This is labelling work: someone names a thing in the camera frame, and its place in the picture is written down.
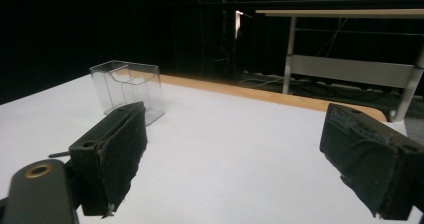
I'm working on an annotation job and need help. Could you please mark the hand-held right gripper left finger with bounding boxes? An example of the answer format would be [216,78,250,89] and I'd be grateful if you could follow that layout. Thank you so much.
[68,101,148,218]

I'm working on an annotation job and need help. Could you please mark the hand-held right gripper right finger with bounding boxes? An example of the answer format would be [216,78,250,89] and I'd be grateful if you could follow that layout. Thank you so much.
[319,102,424,222]

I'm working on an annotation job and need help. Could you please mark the clear plastic organizer box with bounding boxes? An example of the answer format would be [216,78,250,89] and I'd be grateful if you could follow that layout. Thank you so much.
[89,59,166,126]

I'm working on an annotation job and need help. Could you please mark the grey metal stand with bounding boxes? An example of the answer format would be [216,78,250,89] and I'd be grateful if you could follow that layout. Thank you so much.
[255,8,424,123]

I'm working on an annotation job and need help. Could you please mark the wooden table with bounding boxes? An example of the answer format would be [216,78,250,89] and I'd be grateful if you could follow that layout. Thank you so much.
[159,74,388,123]

